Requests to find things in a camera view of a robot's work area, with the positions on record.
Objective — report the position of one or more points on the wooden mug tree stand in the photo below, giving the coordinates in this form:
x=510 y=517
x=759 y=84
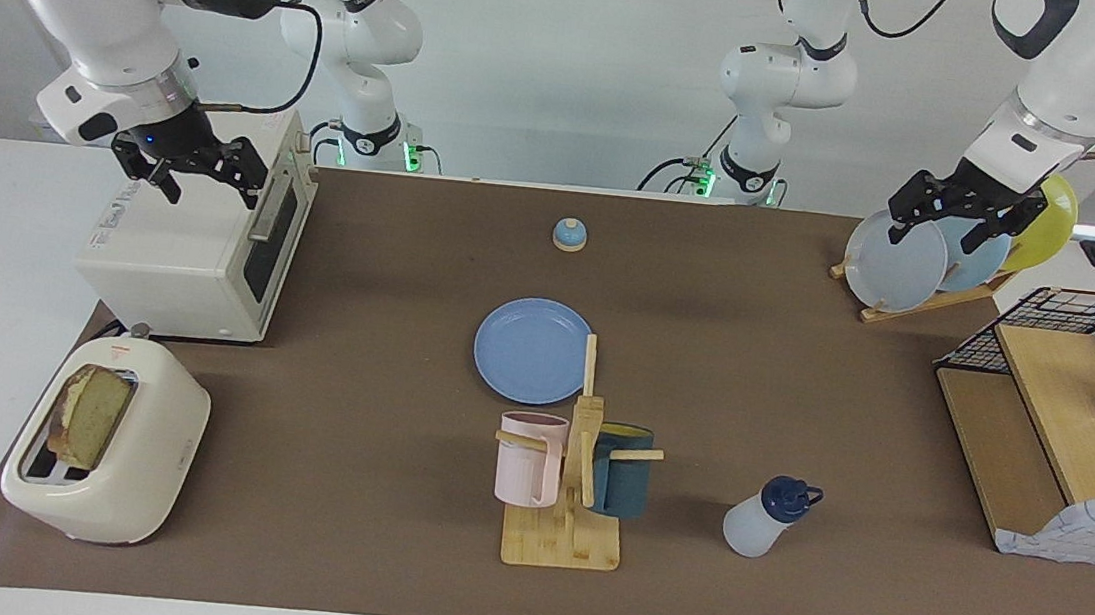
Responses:
x=560 y=545

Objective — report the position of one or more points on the brown table mat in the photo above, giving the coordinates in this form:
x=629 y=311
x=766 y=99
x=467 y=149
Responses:
x=345 y=429

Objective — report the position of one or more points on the small blue call bell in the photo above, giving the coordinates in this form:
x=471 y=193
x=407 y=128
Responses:
x=569 y=236

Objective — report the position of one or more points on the blue round plate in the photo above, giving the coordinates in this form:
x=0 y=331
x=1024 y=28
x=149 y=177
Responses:
x=528 y=351

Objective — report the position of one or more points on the yellow plate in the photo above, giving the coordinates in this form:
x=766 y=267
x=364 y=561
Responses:
x=1052 y=231

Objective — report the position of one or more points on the toasted bread slice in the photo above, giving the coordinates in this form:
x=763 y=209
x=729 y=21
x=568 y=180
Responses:
x=90 y=414

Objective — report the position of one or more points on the cream two-slot toaster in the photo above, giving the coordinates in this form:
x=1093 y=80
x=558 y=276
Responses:
x=142 y=449

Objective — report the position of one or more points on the white toaster oven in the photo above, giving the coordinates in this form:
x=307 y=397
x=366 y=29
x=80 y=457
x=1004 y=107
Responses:
x=181 y=252

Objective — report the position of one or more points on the wooden plate rack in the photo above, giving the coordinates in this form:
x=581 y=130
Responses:
x=919 y=305

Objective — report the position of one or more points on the dark teal mug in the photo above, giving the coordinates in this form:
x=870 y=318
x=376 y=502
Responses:
x=626 y=486

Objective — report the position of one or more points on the white seasoning bottle blue cap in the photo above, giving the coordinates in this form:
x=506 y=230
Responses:
x=752 y=528

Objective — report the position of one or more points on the pink ribbed mug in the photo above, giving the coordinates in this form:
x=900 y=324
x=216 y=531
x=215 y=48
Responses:
x=522 y=466

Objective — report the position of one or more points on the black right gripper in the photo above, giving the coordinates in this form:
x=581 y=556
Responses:
x=177 y=136

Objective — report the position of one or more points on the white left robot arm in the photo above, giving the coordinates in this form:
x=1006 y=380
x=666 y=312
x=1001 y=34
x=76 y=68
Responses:
x=1083 y=68

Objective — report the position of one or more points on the grey-blue plate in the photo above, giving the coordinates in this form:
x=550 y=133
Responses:
x=898 y=271

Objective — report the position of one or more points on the light blue plate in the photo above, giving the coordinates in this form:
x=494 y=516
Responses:
x=978 y=269

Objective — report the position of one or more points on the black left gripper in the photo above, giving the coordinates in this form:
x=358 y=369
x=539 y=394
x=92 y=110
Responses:
x=980 y=194

